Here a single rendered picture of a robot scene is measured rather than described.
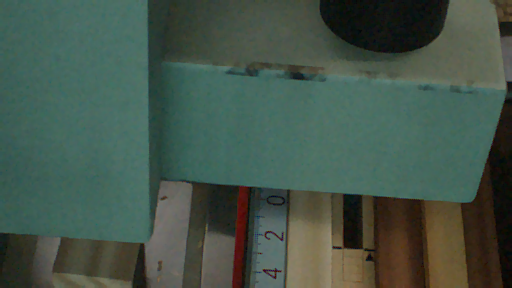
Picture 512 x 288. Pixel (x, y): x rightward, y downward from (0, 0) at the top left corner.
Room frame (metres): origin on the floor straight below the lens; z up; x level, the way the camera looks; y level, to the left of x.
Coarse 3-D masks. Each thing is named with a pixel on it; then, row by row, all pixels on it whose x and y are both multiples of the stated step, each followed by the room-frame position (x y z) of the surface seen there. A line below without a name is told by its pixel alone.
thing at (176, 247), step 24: (168, 192) 0.47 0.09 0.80; (192, 192) 0.47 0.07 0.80; (168, 216) 0.45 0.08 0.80; (192, 216) 0.46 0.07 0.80; (24, 240) 0.42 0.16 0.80; (48, 240) 0.42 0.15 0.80; (168, 240) 0.44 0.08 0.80; (192, 240) 0.44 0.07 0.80; (24, 264) 0.40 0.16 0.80; (48, 264) 0.41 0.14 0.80; (168, 264) 0.42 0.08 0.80; (192, 264) 0.42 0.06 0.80
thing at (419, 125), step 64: (192, 0) 0.37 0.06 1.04; (256, 0) 0.38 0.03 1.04; (192, 64) 0.34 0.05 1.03; (256, 64) 0.34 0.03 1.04; (320, 64) 0.34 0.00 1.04; (384, 64) 0.35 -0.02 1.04; (448, 64) 0.35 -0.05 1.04; (192, 128) 0.33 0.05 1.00; (256, 128) 0.34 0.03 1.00; (320, 128) 0.34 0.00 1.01; (384, 128) 0.34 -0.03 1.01; (448, 128) 0.34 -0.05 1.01; (384, 192) 0.34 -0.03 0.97; (448, 192) 0.34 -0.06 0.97
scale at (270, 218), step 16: (272, 192) 0.35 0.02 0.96; (256, 208) 0.34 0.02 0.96; (272, 208) 0.34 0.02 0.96; (256, 224) 0.33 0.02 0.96; (272, 224) 0.33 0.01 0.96; (256, 240) 0.32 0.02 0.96; (272, 240) 0.32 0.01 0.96; (256, 256) 0.31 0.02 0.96; (272, 256) 0.31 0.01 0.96; (256, 272) 0.30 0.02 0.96; (272, 272) 0.30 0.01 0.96
